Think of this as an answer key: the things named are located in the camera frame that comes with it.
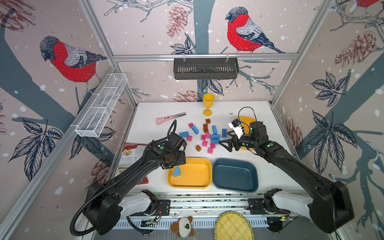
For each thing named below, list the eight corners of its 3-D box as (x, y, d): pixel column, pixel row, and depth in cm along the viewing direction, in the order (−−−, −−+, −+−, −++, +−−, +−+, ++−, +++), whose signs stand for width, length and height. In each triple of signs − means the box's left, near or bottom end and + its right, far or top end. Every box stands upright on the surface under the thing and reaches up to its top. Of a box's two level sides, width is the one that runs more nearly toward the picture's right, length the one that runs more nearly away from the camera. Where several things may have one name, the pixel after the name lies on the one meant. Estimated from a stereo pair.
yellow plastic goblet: (202, 116, 115) (203, 102, 103) (202, 106, 122) (203, 92, 110) (213, 116, 115) (214, 101, 103) (212, 106, 122) (213, 92, 110)
